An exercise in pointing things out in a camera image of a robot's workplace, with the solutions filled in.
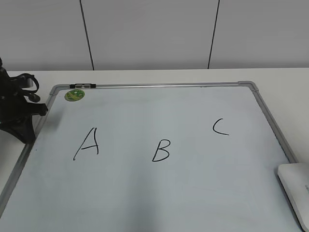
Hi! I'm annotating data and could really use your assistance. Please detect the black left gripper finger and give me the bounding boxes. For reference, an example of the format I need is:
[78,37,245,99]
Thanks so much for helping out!
[0,116,36,144]

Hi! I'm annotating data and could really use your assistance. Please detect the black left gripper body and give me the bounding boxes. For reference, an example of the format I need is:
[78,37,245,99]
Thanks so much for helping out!
[0,63,48,122]

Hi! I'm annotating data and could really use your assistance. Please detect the white board eraser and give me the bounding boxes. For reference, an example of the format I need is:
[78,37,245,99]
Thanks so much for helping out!
[277,163,309,232]

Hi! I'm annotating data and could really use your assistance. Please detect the green round magnet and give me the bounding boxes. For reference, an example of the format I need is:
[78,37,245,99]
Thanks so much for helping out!
[64,89,85,102]

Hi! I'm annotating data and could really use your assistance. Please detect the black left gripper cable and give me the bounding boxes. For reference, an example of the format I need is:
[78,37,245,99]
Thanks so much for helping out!
[14,73,41,103]

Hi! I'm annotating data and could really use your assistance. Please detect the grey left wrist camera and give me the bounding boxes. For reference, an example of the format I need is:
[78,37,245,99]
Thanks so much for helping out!
[23,78,33,88]

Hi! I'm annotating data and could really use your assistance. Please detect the black clip on board frame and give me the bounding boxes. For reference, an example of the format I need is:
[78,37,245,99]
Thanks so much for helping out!
[70,84,96,89]

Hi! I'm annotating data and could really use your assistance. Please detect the white board with grey frame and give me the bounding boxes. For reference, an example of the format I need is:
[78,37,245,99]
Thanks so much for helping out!
[0,81,302,232]

